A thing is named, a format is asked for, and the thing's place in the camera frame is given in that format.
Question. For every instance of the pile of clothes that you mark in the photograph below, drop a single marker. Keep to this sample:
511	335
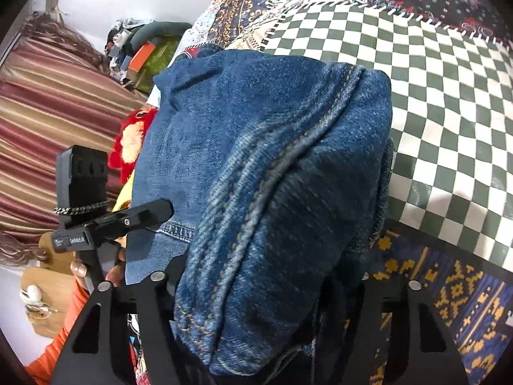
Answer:
139	50

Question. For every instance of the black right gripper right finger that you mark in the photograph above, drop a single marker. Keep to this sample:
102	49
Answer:
421	350

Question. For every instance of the striped red curtain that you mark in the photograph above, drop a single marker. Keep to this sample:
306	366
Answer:
56	92

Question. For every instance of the red yellow fuzzy pillow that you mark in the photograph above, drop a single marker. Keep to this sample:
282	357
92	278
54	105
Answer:
129	141

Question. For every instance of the wooden side table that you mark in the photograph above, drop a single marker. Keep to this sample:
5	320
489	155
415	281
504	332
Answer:
54	279

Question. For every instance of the colourful patchwork bedspread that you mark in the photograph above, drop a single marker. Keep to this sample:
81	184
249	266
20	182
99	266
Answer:
450	66

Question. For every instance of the blue denim jacket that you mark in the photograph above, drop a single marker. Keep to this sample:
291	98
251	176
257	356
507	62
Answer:
278	170

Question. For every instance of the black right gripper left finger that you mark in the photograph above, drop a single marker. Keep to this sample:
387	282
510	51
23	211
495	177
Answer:
97	350

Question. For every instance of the left hand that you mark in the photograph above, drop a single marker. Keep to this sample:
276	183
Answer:
115	275

